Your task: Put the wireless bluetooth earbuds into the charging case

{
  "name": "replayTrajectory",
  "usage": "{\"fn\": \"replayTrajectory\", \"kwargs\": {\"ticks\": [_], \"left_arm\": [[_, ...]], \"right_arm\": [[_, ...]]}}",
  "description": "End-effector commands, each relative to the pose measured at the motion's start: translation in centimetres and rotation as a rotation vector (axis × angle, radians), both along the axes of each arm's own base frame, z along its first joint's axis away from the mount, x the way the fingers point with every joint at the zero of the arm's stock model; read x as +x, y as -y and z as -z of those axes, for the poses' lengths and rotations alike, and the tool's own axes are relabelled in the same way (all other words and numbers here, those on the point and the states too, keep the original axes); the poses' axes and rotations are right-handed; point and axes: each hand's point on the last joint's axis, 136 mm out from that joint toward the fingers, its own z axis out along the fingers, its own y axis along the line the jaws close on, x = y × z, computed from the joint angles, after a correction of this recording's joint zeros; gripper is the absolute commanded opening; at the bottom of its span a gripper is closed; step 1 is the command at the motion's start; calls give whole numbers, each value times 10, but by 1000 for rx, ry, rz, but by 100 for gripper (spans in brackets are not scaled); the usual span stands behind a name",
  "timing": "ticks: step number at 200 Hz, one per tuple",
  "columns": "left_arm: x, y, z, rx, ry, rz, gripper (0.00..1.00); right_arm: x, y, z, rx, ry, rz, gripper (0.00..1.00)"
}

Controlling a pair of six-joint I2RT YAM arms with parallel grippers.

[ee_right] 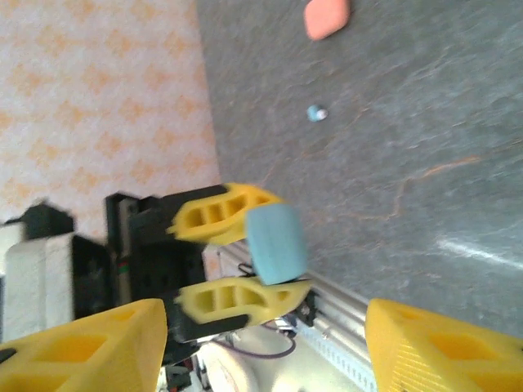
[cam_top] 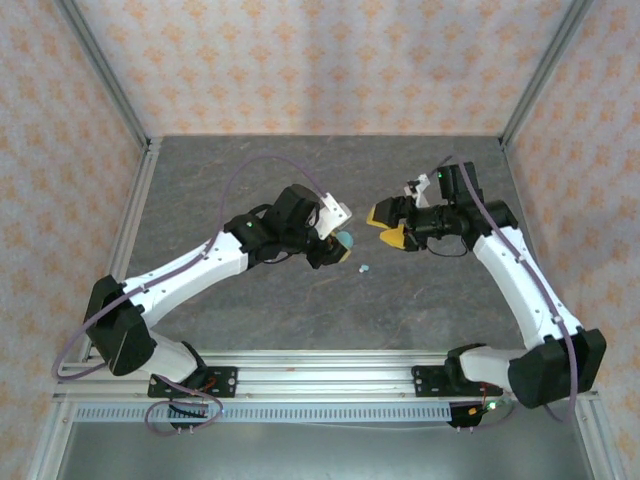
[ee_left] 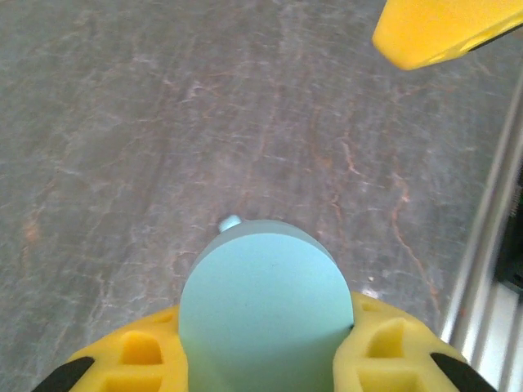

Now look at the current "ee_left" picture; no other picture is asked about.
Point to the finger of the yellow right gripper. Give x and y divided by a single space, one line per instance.
433 28

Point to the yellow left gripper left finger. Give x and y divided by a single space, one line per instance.
135 359

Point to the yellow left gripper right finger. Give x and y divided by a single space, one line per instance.
392 355

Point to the blue earbud charging case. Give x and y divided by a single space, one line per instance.
265 306

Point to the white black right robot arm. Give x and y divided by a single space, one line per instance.
512 245

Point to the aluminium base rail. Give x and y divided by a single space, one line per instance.
482 326

